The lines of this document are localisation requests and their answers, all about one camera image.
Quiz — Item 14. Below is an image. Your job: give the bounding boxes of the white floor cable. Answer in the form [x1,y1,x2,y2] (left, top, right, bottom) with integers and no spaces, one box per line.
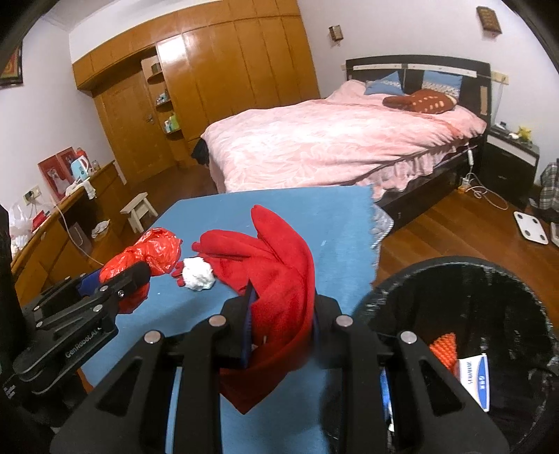
[458,174,510,211]

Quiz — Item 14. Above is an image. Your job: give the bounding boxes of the black trash bin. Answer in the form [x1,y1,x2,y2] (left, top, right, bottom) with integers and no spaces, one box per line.
[323,257,559,454]

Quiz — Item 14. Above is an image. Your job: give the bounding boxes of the small wooden stool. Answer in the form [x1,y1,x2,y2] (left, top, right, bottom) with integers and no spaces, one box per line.
[120,192,159,234]

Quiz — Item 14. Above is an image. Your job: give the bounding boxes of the red plastic bag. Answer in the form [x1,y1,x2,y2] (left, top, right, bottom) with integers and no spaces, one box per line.
[100,227,183,315]

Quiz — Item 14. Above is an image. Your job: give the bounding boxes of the white crumpled tissue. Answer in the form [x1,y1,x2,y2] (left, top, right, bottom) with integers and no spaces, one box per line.
[181,257,217,291]

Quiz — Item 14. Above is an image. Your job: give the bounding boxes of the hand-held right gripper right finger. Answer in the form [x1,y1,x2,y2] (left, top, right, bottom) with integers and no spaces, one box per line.
[311,294,509,454]

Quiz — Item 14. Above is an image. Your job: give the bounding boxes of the pink quilt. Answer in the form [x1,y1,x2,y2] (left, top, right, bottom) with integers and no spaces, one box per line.
[201,81,487,202]

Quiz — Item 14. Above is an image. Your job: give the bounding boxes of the orange bumpy mat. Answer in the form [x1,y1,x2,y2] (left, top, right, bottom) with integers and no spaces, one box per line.
[429,332,459,377]

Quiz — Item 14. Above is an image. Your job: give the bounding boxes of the wooden dresser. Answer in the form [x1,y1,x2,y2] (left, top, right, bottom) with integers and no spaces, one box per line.
[11,159,132,306]

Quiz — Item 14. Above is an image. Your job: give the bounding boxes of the white bathroom scale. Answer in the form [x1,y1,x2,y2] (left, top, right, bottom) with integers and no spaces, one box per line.
[513,211,549,246]

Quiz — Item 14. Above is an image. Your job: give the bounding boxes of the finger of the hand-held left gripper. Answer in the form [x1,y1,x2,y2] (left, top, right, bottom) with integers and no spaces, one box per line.
[37,261,153,331]
[22,270,106,313]

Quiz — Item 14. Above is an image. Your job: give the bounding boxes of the red cloth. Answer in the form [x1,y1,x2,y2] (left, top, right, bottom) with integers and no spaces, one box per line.
[192,204,316,415]

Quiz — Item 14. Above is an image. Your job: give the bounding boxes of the framed wall picture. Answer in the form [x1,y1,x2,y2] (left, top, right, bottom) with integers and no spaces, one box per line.
[0,46,23,86]

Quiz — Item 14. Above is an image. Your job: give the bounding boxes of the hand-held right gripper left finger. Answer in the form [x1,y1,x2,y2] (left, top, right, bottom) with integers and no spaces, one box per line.
[50,281,258,454]

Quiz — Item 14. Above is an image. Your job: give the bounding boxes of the black nightstand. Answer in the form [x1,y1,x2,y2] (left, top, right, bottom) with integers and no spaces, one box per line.
[482,124,540,208]

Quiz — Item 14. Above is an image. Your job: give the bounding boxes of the light blue kettle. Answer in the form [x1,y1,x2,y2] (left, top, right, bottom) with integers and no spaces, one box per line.
[70,155,92,182]

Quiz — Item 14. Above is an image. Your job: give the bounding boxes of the wooden wardrobe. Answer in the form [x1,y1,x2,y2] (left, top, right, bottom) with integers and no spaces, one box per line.
[71,0,321,175]

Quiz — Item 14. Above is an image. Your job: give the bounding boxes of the blue pillow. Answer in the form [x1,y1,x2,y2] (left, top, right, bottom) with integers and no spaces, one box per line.
[364,71,405,96]
[421,70,464,99]

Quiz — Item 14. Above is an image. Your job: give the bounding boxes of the wooden door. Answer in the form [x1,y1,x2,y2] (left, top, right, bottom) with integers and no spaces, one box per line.
[94,81,176,184]

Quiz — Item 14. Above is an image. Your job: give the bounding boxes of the red patterned cushion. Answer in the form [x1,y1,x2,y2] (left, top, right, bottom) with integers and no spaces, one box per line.
[383,89,457,115]

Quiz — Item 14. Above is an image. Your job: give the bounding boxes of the dark wooden bed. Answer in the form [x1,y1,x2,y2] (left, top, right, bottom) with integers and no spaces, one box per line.
[201,54,492,232]

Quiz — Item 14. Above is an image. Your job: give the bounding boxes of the plaid cloth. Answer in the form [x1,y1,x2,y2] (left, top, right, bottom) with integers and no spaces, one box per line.
[539,161,559,210]

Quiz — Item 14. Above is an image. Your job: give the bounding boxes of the grey paper bag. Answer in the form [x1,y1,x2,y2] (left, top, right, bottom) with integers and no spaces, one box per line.
[65,222,94,263]

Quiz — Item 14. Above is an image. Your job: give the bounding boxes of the white and blue box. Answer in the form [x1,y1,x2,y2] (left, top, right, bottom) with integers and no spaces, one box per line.
[456,353,492,413]

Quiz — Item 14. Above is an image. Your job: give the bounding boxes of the white charging cable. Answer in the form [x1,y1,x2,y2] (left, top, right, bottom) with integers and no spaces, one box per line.
[57,204,95,263]

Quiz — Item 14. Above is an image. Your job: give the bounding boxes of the black clothing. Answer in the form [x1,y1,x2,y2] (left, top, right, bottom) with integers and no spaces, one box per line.
[191,137,211,167]

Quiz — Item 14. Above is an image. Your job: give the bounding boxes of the blue table cover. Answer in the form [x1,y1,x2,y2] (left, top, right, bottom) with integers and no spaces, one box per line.
[79,185,382,454]

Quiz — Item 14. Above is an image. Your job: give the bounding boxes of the small red photo frame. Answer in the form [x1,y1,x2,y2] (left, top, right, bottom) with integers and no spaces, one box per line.
[56,147,78,175]

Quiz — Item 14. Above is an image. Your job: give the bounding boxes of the white plastic bags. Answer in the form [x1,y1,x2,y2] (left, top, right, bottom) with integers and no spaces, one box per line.
[9,203,36,250]

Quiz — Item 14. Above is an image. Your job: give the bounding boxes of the large red photo frame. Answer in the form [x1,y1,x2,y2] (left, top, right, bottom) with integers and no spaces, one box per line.
[38,157,73,197]

